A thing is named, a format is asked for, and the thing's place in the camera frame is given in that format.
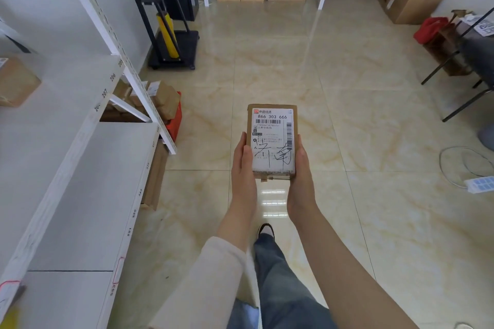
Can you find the open brown cardboard box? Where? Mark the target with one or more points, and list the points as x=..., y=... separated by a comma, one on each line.
x=444, y=51

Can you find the person's left thumb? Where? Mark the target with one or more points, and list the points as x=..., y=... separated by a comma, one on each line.
x=245, y=151

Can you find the person's right forearm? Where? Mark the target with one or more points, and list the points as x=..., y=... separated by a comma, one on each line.
x=339, y=271

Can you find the grey round base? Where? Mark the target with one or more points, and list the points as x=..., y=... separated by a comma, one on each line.
x=487, y=138

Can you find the flat cardboard sheet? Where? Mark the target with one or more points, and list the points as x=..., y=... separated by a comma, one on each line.
x=154, y=178

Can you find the white power strip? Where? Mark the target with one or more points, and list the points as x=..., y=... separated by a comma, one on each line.
x=480, y=185

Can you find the person's black white shoe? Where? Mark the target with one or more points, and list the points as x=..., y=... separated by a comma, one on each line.
x=266, y=229

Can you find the yellow object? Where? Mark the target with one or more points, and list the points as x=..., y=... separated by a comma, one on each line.
x=8, y=319

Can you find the printed paper sheet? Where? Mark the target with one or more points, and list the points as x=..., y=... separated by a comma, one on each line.
x=485, y=27

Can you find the person's right hand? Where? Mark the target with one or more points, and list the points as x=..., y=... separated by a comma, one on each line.
x=301, y=190

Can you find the red plastic bag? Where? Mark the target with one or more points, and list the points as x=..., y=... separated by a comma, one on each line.
x=429, y=30

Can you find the black wheeled trolley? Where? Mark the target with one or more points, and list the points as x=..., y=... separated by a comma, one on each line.
x=188, y=47

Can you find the yellow film roll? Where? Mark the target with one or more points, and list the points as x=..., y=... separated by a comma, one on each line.
x=168, y=34

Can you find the heap of brown cardboard parcels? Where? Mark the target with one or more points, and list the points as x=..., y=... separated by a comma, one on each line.
x=123, y=103

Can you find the person's right thumb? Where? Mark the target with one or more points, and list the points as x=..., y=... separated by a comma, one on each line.
x=301, y=161

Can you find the black metal chair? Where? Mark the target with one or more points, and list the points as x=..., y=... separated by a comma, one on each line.
x=478, y=55

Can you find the brown paper-wrapped parcel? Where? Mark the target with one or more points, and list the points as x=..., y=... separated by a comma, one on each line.
x=166, y=99

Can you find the person's left hand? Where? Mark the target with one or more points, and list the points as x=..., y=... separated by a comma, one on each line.
x=242, y=178

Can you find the red plastic package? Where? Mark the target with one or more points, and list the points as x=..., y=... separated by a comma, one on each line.
x=175, y=124

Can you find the person's blue jeans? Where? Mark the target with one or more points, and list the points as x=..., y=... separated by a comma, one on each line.
x=278, y=286

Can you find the person's left forearm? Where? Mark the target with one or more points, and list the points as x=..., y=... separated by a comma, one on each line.
x=227, y=263

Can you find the long white metal shelving unit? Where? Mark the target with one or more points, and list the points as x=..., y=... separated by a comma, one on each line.
x=77, y=170

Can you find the cardboard parcel with white label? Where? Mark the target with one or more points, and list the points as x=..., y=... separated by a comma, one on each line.
x=272, y=136

